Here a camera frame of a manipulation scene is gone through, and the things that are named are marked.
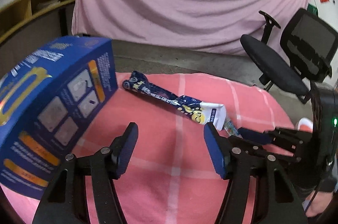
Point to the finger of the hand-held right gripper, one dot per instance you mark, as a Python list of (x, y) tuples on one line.
[(293, 135), (256, 137)]

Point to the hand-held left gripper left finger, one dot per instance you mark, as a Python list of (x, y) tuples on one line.
[(129, 144)]

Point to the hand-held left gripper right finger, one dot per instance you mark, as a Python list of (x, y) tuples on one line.
[(215, 150)]

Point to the pink plastic basin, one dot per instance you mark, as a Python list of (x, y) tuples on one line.
[(305, 122)]

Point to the dark blue snack wrapper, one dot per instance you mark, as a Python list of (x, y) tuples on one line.
[(158, 93)]

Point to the person's right forearm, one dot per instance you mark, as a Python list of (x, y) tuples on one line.
[(320, 202)]

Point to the pink checked tablecloth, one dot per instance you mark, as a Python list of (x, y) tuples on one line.
[(163, 139)]

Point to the black office chair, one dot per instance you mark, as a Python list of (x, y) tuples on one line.
[(272, 62)]

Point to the large blue cardboard box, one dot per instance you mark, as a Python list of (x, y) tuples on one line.
[(52, 97)]

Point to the wooden shelf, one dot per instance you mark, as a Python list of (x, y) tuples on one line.
[(15, 10)]

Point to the green wall sign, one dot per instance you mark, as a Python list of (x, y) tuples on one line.
[(313, 9)]

